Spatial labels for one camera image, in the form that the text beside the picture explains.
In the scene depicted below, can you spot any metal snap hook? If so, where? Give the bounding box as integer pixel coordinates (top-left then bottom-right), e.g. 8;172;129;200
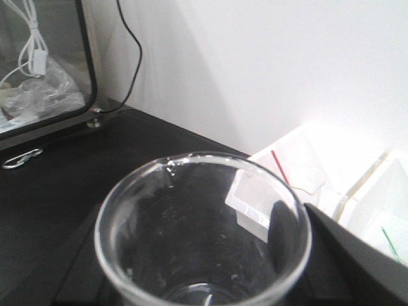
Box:
1;148;43;170

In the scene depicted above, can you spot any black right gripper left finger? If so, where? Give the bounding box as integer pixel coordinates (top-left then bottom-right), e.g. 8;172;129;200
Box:
52;205;123;305

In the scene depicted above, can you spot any black power cable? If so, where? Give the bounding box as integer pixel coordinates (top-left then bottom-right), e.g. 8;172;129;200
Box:
95;0;143;114

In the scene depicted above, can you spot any white cable in box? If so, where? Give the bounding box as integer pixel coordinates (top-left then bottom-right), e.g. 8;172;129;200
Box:
0;0;49;90

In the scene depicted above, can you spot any white plastic tray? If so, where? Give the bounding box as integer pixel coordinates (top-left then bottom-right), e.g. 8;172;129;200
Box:
226;126;387;241
337;153;407;266

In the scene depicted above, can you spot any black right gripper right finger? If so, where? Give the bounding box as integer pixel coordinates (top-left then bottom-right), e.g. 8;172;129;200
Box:
274;204;407;305

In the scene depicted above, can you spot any clear glass beaker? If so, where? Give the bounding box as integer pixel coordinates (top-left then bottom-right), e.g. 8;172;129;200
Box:
94;152;312;305

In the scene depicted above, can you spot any red stick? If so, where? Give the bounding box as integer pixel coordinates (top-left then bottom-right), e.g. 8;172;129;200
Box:
271;150;289;185

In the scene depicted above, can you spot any glass-door glove box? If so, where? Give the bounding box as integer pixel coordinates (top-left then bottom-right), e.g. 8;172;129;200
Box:
1;1;118;150

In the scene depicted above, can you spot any green stick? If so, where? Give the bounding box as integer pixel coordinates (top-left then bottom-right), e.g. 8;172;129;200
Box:
381;227;404;263

